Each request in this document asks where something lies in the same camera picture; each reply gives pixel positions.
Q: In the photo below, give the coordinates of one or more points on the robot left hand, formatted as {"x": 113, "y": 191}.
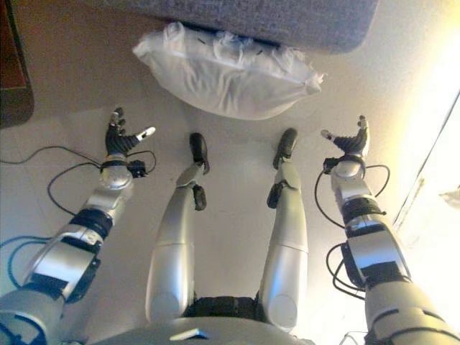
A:
{"x": 116, "y": 142}

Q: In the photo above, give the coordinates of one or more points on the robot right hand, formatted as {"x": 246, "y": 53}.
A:
{"x": 354, "y": 143}

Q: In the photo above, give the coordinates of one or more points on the white fringed cushion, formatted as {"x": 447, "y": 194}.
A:
{"x": 230, "y": 90}

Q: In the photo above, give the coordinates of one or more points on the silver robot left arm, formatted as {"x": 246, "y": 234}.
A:
{"x": 108, "y": 179}

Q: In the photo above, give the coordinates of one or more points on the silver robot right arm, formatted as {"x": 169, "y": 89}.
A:
{"x": 373, "y": 251}

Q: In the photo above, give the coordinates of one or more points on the black robot right foot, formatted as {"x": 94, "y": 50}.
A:
{"x": 285, "y": 143}

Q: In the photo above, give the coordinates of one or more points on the brown glossy wardrobe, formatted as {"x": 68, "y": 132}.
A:
{"x": 14, "y": 72}

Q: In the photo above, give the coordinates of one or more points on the silver robot right leg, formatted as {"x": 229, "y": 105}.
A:
{"x": 287, "y": 251}

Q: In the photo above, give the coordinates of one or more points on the grey upholstered armchair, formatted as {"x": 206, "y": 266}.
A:
{"x": 287, "y": 21}

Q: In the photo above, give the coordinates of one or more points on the bed with white sheet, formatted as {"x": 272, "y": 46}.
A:
{"x": 442, "y": 251}

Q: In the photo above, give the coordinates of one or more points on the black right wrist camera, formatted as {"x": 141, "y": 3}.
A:
{"x": 330, "y": 164}

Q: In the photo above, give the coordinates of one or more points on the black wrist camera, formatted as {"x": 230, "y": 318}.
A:
{"x": 138, "y": 169}
{"x": 330, "y": 164}

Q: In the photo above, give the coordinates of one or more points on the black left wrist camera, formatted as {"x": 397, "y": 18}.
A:
{"x": 138, "y": 169}

